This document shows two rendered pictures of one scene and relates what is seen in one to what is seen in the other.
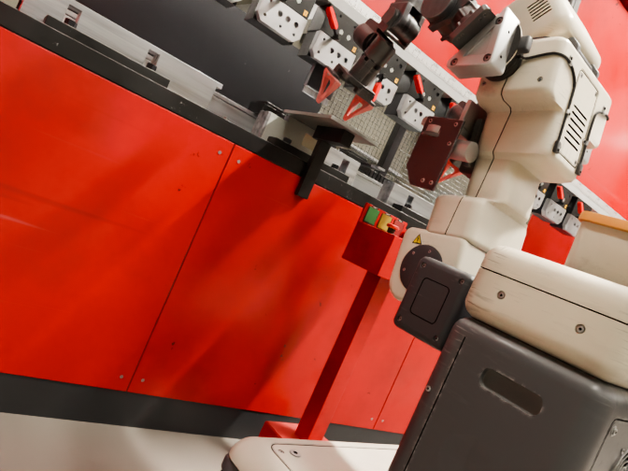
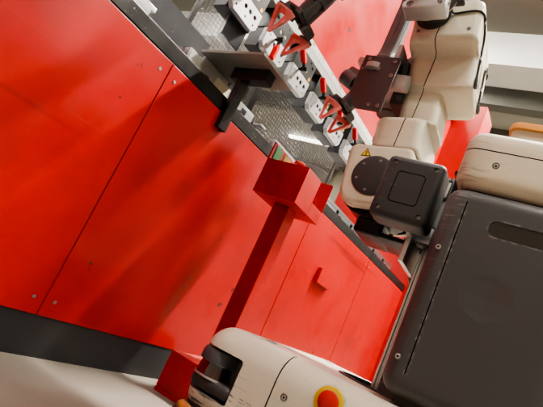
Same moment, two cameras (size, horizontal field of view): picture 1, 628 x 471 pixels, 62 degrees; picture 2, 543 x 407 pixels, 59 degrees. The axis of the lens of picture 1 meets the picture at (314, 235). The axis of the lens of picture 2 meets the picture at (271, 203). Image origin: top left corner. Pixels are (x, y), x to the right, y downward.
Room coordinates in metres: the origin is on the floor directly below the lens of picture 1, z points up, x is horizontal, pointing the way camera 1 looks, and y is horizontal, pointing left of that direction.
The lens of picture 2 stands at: (0.12, 0.28, 0.33)
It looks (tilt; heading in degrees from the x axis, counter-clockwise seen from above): 12 degrees up; 342
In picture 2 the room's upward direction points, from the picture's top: 25 degrees clockwise
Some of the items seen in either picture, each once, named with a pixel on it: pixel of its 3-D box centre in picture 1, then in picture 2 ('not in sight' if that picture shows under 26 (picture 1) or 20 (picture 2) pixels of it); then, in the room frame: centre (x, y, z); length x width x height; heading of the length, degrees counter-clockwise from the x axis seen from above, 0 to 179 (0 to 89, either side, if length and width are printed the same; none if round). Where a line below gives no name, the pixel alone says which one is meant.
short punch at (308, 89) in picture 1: (320, 84); (230, 35); (1.67, 0.17, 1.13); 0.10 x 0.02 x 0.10; 125
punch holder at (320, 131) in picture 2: not in sight; (330, 123); (2.12, -0.46, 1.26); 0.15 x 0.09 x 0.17; 125
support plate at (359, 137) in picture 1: (329, 127); (246, 69); (1.55, 0.09, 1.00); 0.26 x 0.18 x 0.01; 35
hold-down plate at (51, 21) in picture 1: (108, 55); not in sight; (1.27, 0.63, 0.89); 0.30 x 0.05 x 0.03; 125
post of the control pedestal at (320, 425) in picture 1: (343, 357); (250, 284); (1.55, -0.23, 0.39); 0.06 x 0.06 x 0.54; 40
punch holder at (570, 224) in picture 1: (571, 216); not in sight; (2.58, -1.11, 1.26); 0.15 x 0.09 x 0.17; 125
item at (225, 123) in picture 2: (321, 164); (240, 101); (1.52, 0.07, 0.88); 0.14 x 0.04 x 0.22; 35
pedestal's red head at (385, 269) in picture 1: (392, 247); (296, 183); (1.55, -0.23, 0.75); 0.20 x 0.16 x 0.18; 130
